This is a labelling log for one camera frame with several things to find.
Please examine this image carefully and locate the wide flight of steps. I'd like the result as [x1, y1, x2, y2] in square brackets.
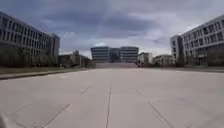
[94, 62, 138, 70]

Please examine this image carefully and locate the wide glass-fronted building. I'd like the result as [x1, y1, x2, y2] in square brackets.
[90, 45, 139, 64]

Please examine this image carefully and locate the pale concrete slab plaza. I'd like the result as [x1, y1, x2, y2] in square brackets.
[0, 67, 224, 128]

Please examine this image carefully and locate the low brown building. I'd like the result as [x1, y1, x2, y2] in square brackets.
[58, 50, 92, 68]

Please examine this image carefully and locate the low pale building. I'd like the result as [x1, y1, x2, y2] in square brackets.
[137, 51, 174, 66]

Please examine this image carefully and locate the grey raised kerb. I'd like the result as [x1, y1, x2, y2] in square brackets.
[0, 68, 96, 81]

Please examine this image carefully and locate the grass strip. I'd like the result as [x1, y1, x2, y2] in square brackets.
[0, 66, 84, 76]

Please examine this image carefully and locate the row of small trees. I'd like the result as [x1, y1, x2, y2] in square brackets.
[0, 44, 60, 69]

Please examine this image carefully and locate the white building with windows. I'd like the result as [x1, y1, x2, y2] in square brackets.
[169, 14, 224, 67]

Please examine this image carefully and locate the building with window rows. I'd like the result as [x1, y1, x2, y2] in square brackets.
[0, 11, 61, 68]

